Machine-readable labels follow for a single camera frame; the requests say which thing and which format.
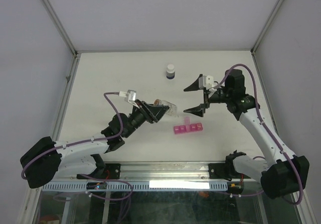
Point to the aluminium mounting rail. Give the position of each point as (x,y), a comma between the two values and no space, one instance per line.
(142,171)

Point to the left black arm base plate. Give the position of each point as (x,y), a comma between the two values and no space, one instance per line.
(110,170)

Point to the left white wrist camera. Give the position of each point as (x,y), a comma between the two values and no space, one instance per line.
(129,97)

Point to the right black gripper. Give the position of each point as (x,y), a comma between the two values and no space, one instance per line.
(198,110)

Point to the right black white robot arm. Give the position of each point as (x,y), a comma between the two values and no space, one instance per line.
(282,172)

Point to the right aluminium frame post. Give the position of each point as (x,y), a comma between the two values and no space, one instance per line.
(276,8)

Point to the grey slotted cable duct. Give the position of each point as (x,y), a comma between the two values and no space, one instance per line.
(153,185)

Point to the pink pill organizer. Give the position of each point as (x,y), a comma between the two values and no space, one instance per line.
(188,127)

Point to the clear pill bottle orange cap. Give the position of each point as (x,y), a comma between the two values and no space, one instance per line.
(172,111)

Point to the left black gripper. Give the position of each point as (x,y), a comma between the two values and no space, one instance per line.
(151,113)

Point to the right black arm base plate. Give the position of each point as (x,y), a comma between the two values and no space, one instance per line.
(220,170)

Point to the left aluminium frame post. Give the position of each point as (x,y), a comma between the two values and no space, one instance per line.
(59,26)

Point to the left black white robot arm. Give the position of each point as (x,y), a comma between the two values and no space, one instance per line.
(49,160)

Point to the white capped blue bottle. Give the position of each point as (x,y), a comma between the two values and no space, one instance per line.
(170,71)

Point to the aluminium frame post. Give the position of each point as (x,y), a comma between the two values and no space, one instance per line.
(59,26)
(276,8)

